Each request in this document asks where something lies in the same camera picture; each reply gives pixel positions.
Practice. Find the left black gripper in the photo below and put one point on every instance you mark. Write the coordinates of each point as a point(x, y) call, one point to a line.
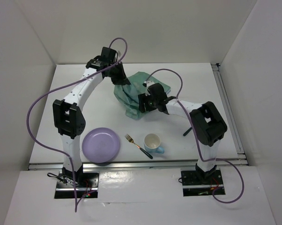
point(122, 78)

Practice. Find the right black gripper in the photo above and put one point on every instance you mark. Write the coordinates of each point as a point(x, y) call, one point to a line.
point(143, 98)

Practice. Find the green patterned cloth napkin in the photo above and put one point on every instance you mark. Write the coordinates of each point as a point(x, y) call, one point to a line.
point(128, 94)

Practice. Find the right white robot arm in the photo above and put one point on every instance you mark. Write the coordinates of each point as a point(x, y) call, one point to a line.
point(207, 124)

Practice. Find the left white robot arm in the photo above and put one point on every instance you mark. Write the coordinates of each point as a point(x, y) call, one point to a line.
point(67, 113)

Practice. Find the blue mug white inside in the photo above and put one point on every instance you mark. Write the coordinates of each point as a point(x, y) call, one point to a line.
point(152, 144)

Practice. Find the purple plate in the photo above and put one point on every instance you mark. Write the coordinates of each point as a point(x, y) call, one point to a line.
point(101, 145)

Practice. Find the gold fork black handle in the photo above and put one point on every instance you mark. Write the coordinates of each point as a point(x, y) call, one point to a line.
point(130, 139)

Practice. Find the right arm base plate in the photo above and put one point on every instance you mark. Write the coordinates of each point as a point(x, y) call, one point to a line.
point(191, 178)

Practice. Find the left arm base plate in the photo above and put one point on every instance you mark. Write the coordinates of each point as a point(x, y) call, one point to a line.
point(87, 182)

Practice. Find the aluminium right side rail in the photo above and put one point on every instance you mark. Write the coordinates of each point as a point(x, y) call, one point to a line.
point(241, 156)

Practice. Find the aluminium rail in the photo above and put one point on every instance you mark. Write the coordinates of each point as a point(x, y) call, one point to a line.
point(241, 156)
point(119, 165)

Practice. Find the aluminium front rail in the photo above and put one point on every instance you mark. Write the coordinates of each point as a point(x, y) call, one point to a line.
point(119, 165)

